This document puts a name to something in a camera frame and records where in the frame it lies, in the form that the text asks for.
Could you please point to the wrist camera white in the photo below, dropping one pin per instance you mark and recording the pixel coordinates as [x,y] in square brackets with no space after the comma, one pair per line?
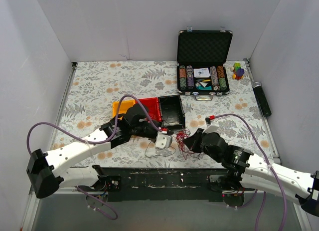
[163,139]
[212,126]

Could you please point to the black cylindrical flashlight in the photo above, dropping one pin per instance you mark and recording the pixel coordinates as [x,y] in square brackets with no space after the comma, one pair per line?
[261,99]

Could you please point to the floral table mat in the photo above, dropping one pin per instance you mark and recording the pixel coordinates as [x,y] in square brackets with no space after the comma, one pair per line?
[96,85]

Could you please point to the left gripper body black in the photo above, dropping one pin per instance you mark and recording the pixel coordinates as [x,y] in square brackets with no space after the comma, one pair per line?
[151,132]

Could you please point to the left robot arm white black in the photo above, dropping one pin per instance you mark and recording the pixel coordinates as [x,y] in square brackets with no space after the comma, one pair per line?
[47,170]

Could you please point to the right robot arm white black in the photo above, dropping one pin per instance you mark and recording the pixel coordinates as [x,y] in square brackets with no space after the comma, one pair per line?
[250,171]

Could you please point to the colourful toy block train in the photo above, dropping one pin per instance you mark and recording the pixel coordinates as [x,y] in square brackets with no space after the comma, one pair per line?
[238,71]

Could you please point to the red plastic bin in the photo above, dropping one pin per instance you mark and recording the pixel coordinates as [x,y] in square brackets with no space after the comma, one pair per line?
[152,104]

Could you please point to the white playing card deck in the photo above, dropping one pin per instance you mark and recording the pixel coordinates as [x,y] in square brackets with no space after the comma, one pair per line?
[201,73]

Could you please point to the yellow plastic bin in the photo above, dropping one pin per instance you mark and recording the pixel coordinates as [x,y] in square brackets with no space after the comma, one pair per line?
[125,105]

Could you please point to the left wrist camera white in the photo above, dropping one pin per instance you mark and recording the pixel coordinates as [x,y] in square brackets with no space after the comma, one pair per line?
[163,139]

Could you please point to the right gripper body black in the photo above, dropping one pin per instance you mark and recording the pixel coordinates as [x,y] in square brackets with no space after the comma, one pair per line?
[193,141]

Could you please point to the black plastic bin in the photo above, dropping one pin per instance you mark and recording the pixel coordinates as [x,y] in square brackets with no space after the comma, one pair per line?
[172,113]

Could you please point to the black poker chip case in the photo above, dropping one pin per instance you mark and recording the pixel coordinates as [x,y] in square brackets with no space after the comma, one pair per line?
[203,49]

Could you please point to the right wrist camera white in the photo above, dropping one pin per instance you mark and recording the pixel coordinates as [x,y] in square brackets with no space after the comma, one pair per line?
[212,126]

